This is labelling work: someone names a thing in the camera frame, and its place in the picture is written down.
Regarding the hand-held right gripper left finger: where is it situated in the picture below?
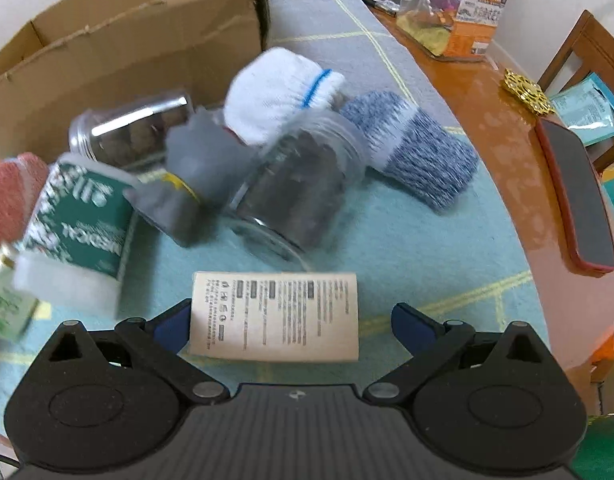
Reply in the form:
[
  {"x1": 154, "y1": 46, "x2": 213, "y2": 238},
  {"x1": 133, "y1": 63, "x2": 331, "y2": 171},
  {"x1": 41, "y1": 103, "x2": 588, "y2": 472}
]
[{"x1": 46, "y1": 299, "x2": 230, "y2": 406}]

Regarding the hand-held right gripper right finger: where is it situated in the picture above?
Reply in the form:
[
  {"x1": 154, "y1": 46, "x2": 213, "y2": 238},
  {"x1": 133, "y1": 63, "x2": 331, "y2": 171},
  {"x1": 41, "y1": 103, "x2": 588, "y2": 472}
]
[{"x1": 361, "y1": 302, "x2": 548, "y2": 406}]

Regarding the kraft paper printed packet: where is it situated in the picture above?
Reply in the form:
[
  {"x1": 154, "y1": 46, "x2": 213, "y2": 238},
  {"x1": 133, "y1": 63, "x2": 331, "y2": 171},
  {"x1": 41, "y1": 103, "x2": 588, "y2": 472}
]
[{"x1": 189, "y1": 271, "x2": 361, "y2": 363}]

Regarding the green and white tape roll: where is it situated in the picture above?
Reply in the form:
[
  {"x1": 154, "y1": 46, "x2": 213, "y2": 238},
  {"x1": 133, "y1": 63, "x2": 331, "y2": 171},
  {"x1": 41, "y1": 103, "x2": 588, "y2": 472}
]
[{"x1": 12, "y1": 155, "x2": 141, "y2": 319}]

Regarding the blue mottled sock roll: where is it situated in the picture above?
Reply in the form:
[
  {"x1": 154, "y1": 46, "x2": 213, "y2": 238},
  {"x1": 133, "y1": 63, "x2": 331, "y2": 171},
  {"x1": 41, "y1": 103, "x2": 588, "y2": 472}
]
[{"x1": 339, "y1": 91, "x2": 480, "y2": 212}]

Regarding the pink sock roll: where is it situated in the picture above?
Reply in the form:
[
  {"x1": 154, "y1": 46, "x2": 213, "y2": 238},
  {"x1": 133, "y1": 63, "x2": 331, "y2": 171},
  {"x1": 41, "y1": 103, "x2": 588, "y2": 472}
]
[{"x1": 0, "y1": 152, "x2": 51, "y2": 257}]

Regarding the brown cardboard box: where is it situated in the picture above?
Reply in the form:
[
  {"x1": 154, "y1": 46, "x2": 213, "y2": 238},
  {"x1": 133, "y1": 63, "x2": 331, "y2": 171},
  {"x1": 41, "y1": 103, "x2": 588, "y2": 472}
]
[{"x1": 0, "y1": 0, "x2": 271, "y2": 162}]

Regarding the teal and grey woven placemat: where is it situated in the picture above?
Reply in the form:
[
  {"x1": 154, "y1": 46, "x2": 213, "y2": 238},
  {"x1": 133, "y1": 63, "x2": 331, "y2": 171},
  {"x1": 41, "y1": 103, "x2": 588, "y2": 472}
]
[{"x1": 0, "y1": 0, "x2": 550, "y2": 413}]

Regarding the grey sock roll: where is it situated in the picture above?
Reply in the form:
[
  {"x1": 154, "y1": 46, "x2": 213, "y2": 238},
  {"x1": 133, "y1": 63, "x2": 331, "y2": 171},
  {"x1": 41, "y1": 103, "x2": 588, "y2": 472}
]
[{"x1": 129, "y1": 107, "x2": 249, "y2": 249}]

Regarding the small green and white box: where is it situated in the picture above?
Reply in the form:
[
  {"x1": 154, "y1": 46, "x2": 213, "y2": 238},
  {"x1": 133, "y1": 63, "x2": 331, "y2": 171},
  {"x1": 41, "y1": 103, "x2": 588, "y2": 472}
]
[{"x1": 0, "y1": 242, "x2": 43, "y2": 344}]

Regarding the clear jar of dark cookies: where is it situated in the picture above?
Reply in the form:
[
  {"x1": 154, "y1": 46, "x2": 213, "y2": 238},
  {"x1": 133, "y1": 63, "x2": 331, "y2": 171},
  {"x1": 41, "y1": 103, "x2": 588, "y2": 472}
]
[{"x1": 221, "y1": 110, "x2": 371, "y2": 269}]

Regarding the clear jar of brown snacks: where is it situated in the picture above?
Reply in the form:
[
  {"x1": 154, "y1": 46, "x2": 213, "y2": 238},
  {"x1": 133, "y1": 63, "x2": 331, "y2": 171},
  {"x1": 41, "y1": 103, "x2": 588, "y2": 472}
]
[{"x1": 68, "y1": 87, "x2": 196, "y2": 172}]

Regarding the phone in red case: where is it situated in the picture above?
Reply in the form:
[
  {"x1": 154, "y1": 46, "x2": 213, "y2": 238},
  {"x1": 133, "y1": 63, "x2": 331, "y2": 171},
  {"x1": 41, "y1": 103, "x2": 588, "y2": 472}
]
[{"x1": 534, "y1": 117, "x2": 614, "y2": 275}]

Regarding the white sock roll blue stripe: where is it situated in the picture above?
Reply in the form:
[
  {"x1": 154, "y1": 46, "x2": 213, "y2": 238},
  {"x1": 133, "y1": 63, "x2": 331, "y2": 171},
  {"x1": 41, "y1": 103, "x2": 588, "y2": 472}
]
[{"x1": 223, "y1": 47, "x2": 347, "y2": 149}]

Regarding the gold fidget spinner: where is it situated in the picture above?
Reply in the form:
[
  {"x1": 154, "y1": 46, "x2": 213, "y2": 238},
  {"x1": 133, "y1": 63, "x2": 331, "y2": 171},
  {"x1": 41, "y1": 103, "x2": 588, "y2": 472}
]
[{"x1": 502, "y1": 68, "x2": 557, "y2": 117}]

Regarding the teal snack packet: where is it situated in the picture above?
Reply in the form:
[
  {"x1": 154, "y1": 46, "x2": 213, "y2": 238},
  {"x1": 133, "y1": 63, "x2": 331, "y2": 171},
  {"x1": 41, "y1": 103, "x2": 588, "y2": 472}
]
[{"x1": 549, "y1": 72, "x2": 614, "y2": 147}]

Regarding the clear container orange label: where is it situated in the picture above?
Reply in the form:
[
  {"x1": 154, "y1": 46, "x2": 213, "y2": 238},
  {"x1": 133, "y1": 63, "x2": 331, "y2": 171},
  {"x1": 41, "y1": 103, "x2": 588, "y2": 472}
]
[{"x1": 394, "y1": 0, "x2": 510, "y2": 62}]

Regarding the wooden chair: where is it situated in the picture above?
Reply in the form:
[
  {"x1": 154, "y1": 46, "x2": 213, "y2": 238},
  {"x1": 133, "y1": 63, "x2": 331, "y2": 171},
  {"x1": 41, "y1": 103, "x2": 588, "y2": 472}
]
[{"x1": 537, "y1": 9, "x2": 614, "y2": 171}]

